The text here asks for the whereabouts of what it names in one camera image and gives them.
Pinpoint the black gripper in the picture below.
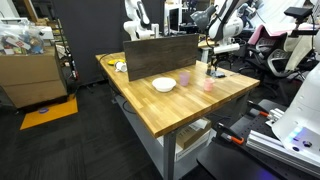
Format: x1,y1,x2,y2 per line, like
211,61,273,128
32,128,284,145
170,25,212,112
211,51,234,72

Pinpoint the pink plastic cup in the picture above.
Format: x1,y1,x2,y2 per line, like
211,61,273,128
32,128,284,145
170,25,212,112
203,77,216,93

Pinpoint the purple plastic cup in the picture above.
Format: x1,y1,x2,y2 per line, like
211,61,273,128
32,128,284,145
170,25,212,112
178,71,192,88

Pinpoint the pink office chair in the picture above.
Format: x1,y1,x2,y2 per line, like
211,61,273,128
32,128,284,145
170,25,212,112
246,24,288,54

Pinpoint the black orange clamp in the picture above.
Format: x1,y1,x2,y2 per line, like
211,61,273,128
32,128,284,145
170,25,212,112
214,122,246,146
246,100,273,119

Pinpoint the grey mesh office chair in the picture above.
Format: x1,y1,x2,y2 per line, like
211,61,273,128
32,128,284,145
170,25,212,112
266,39,303,79

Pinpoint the white bowl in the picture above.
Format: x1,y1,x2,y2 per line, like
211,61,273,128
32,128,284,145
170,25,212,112
151,77,177,93

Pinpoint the dark wooden board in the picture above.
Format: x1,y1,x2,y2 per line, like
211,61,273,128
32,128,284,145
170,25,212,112
123,33,200,83

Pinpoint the computer monitor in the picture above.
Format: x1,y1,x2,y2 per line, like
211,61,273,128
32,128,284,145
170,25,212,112
163,3,184,36

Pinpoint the silver metal block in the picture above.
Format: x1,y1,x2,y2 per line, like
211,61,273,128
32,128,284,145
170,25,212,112
266,107,285,125

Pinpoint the small cardboard box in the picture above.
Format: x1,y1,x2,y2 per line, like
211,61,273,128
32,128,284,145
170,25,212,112
175,117,213,151

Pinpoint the cream cloth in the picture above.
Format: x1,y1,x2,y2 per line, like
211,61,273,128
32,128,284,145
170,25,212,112
284,32,318,73

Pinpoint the white flat box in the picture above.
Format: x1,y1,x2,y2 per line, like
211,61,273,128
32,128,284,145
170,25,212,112
156,129,218,163

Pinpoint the black breadboard base table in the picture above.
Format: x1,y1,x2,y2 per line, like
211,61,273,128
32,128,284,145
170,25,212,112
196,98,320,180

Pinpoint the white mug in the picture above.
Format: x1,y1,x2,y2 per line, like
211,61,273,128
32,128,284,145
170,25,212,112
114,61,129,74

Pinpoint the wooden table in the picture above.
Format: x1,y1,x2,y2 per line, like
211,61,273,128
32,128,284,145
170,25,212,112
112,88,251,180

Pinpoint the yellow plate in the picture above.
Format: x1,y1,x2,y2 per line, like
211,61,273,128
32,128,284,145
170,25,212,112
107,58,126,67

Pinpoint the black partition panel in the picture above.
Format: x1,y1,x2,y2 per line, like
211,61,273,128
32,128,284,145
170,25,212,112
51,0,166,86

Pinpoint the cluttered storage shelf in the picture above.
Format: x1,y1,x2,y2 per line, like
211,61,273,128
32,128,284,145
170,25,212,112
45,18,80,82

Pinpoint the orange floor mat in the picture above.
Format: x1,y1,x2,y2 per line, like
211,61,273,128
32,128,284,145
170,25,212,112
19,94,79,131

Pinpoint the large cardboard box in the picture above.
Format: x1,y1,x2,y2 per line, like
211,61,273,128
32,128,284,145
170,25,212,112
0,45,69,110

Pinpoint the clear bag of toys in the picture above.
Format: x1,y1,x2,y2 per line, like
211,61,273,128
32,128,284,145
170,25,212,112
0,18,46,56

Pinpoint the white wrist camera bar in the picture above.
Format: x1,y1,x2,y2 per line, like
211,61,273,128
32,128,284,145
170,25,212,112
212,42,241,55

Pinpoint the aluminium rail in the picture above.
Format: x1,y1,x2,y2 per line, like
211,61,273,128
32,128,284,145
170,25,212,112
245,129,320,178

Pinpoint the black cable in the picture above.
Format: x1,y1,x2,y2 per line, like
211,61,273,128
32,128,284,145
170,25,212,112
121,99,138,116

